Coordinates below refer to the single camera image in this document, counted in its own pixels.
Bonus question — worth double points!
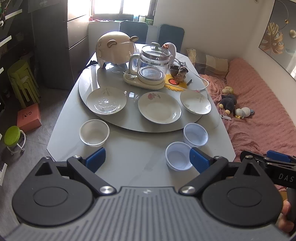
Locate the bluish plastic bowl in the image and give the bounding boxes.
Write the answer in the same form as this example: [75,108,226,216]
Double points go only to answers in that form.
[183,123,209,147]
[165,142,193,171]

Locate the white plastic bowl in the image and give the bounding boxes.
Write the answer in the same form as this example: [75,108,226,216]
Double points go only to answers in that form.
[79,119,110,148]

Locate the person's right hand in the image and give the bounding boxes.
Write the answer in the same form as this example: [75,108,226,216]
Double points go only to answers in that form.
[277,199,294,233]

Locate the pink bed blanket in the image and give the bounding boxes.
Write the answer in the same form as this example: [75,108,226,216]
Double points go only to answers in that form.
[202,58,296,162]

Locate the white duck plush toy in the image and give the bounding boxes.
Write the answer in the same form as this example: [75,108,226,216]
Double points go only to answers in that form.
[235,107,254,119]

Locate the monkey plush toy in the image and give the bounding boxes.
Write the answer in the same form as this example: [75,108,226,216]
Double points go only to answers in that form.
[219,86,237,115]

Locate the orange cardboard box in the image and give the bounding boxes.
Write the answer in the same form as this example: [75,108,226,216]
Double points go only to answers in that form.
[16,103,42,133]

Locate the green round stool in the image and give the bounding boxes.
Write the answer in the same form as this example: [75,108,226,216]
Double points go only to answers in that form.
[4,126,26,155]

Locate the round grey lazy susan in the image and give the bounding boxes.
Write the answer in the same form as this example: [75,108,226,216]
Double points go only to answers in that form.
[78,64,202,133]

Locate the yellow sunflower silicone mat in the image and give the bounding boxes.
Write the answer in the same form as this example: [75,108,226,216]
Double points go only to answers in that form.
[165,74,187,91]

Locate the dog figurine with basket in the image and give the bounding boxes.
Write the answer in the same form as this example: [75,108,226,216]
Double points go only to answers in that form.
[170,66,188,82]

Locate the cream kettle base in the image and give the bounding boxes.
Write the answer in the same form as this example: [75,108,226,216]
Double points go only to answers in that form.
[123,70,165,90]

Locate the striped beige pillow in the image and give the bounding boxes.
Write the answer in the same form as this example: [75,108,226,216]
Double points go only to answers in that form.
[186,49,229,78]

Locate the stacked green plastic stools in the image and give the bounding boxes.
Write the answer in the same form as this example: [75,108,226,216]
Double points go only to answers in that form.
[7,60,41,108]

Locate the glass electric kettle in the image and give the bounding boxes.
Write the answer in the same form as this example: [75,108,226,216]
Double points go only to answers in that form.
[128,42,171,84]

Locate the cream bear-ear appliance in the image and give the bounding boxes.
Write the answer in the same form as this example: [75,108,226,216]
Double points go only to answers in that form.
[95,31,138,69]

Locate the white small appliance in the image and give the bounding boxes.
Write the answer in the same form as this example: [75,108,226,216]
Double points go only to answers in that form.
[162,42,177,62]

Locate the right dark blue chair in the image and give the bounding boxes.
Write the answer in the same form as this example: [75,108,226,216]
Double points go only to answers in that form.
[158,24,185,53]

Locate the dark blue chair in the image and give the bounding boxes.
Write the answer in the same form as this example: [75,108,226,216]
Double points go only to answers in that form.
[158,24,185,53]
[119,20,149,44]

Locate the dark wooden cabinet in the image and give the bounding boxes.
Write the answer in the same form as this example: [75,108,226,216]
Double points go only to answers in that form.
[28,0,91,90]

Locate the left dark blue chair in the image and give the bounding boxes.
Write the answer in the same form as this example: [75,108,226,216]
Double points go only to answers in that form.
[119,20,149,44]

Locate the black shelf with white slats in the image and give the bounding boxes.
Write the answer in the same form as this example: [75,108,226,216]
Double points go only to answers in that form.
[1,1,33,113]

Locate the white power cable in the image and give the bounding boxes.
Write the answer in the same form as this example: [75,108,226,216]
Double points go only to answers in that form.
[184,70,210,93]

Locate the gold leaf wall picture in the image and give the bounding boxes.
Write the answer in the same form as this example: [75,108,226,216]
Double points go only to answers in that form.
[259,0,296,78]

